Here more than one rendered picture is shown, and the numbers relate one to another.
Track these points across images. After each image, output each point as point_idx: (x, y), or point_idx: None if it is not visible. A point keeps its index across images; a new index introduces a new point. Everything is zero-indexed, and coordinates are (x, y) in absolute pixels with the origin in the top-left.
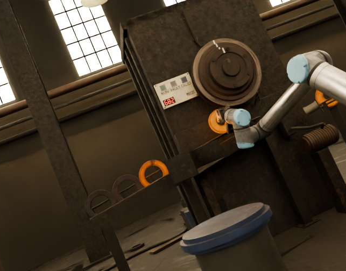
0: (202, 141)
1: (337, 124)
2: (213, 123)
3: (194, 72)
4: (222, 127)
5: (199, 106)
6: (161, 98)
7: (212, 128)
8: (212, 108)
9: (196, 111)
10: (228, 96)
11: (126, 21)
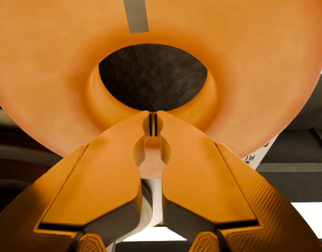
0: None
1: None
2: (258, 111)
3: (159, 218)
4: (193, 13)
5: (168, 96)
6: (264, 150)
7: None
8: (124, 74)
9: (188, 86)
10: (42, 163)
11: None
